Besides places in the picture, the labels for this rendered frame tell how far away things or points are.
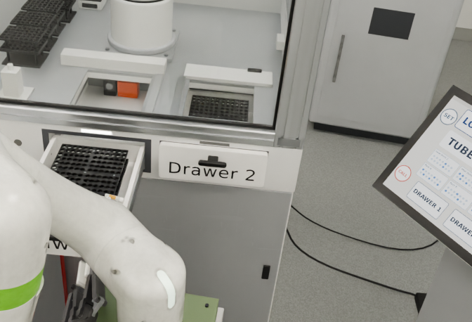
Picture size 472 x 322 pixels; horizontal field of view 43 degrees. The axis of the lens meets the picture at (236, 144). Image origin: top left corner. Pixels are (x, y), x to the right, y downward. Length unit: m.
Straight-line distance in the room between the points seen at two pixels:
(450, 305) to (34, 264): 1.10
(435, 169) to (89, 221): 0.79
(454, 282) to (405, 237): 1.30
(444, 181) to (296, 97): 0.41
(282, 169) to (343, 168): 1.57
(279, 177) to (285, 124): 0.17
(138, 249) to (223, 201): 0.62
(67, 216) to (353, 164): 2.32
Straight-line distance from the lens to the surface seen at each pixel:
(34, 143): 1.71
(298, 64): 1.47
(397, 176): 1.49
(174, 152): 1.61
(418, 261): 2.80
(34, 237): 0.81
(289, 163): 1.63
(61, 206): 1.08
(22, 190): 0.80
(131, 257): 1.13
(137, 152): 1.67
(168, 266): 1.12
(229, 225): 1.78
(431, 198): 1.45
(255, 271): 1.91
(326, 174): 3.13
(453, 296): 1.63
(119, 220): 1.19
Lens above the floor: 1.86
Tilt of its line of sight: 35 degrees down
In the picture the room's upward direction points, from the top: 6 degrees clockwise
